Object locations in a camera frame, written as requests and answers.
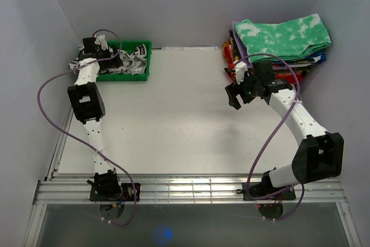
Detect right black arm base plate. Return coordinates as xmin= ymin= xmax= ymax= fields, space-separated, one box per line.
xmin=239 ymin=182 xmax=296 ymax=201

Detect newspaper print trousers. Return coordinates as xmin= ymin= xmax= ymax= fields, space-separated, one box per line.
xmin=68 ymin=43 xmax=149 ymax=76

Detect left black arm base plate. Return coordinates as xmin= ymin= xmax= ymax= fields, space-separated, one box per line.
xmin=89 ymin=183 xmax=141 ymax=202

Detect blue folded trousers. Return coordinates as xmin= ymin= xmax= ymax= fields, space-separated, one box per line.
xmin=299 ymin=52 xmax=327 ymax=65

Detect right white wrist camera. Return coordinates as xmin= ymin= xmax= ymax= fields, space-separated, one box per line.
xmin=229 ymin=61 xmax=248 ymax=84

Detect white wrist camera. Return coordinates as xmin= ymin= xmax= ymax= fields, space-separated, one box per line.
xmin=95 ymin=35 xmax=109 ymax=51
xmin=229 ymin=61 xmax=248 ymax=84

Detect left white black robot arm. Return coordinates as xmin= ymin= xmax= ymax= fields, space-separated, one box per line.
xmin=67 ymin=35 xmax=123 ymax=201

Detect aluminium frame rail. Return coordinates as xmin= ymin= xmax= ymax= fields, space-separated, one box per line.
xmin=34 ymin=176 xmax=347 ymax=205

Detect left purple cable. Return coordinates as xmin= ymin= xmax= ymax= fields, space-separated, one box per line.
xmin=37 ymin=29 xmax=142 ymax=227

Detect red folded trousers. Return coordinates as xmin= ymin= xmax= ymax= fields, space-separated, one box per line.
xmin=223 ymin=46 xmax=304 ymax=86

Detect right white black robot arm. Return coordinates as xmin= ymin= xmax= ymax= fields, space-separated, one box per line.
xmin=225 ymin=61 xmax=344 ymax=200

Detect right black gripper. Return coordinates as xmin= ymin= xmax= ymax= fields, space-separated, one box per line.
xmin=225 ymin=70 xmax=260 ymax=110

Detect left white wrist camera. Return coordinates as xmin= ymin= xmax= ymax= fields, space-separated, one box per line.
xmin=95 ymin=35 xmax=109 ymax=51

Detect green plastic tray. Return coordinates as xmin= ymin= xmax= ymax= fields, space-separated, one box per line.
xmin=97 ymin=40 xmax=152 ymax=82

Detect yellow black folded trousers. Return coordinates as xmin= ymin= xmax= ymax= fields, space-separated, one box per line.
xmin=222 ymin=30 xmax=242 ymax=64

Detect green tie-dye folded trousers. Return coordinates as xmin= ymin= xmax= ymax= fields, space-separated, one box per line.
xmin=234 ymin=14 xmax=331 ymax=63

